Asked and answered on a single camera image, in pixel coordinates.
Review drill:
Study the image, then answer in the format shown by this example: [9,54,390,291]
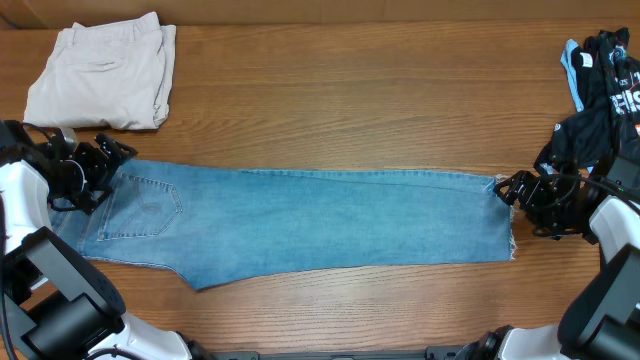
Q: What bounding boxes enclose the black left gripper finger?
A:
[74,187,113,215]
[95,133,138,165]

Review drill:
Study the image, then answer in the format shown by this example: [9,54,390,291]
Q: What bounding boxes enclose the blue denim jeans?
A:
[50,160,515,290]

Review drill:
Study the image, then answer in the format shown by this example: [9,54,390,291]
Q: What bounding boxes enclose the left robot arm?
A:
[1,120,209,360]

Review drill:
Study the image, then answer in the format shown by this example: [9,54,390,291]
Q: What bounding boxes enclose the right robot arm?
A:
[454,155,639,360]

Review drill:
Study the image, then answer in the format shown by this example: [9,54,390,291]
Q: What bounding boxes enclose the folded beige trousers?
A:
[23,12,177,130]

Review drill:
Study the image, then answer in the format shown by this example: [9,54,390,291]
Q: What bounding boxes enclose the black printed shirt pile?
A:
[534,27,639,174]

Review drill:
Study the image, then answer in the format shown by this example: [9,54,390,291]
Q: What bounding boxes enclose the black left camera cable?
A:
[19,122,56,144]

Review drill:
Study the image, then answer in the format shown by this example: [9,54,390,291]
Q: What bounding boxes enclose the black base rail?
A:
[210,343,477,360]

